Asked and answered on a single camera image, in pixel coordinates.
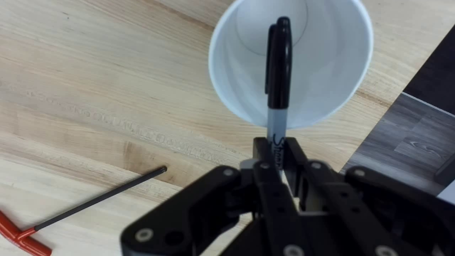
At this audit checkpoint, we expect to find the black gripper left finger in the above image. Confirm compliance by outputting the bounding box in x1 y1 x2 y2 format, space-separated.
120 138 304 256

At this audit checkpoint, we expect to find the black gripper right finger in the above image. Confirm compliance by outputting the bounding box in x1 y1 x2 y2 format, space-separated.
284 138 455 256

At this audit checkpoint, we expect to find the black sharpie marker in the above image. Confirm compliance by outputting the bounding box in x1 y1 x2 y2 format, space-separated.
265 16 292 169

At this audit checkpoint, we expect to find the brown paper coffee cup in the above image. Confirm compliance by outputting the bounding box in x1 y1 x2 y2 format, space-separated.
207 0 373 130

